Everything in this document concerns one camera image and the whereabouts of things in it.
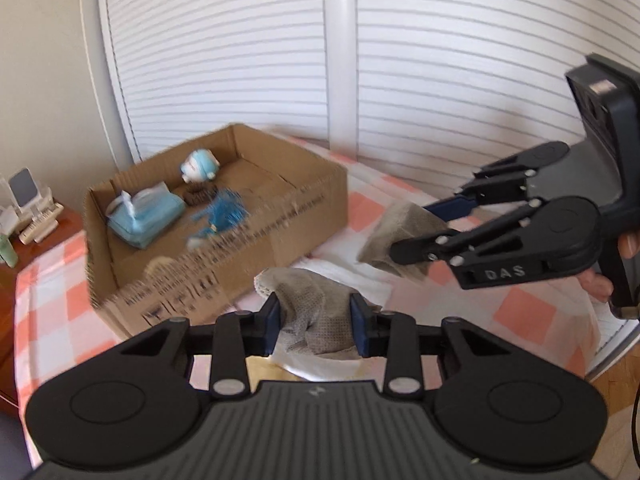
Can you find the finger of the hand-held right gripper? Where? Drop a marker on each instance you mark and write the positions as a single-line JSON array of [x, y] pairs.
[[425, 250], [450, 206]]

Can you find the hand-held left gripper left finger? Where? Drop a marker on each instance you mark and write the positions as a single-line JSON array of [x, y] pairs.
[[271, 322]]

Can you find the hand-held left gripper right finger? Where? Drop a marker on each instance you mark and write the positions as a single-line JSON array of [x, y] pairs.
[[357, 325]]

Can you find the grey cloth with white trim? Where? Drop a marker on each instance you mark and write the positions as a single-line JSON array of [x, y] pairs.
[[315, 310]]

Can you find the cardboard box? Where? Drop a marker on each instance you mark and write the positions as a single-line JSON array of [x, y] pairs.
[[280, 230]]

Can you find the person's right hand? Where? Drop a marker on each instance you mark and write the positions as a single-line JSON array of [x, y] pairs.
[[597, 282]]

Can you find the blue fluffy object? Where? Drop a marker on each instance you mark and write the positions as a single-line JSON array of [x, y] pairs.
[[225, 212]]

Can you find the pink and white checkered tablecloth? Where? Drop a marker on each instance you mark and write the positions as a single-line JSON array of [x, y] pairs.
[[525, 316]]

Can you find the dark brown scrunchie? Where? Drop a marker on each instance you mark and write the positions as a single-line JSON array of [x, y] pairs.
[[201, 195]]

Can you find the white louvered closet door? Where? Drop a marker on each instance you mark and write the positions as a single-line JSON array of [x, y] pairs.
[[475, 60], [215, 50]]

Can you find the stack of blue face masks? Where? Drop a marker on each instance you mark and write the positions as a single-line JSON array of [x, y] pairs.
[[145, 217]]

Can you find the blue and white plush toy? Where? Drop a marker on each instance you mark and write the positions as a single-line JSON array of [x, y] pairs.
[[200, 165]]

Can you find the white remote control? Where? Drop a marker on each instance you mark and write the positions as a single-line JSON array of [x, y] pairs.
[[42, 222]]

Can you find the green bottle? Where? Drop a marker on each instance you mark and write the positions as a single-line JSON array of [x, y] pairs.
[[7, 252]]

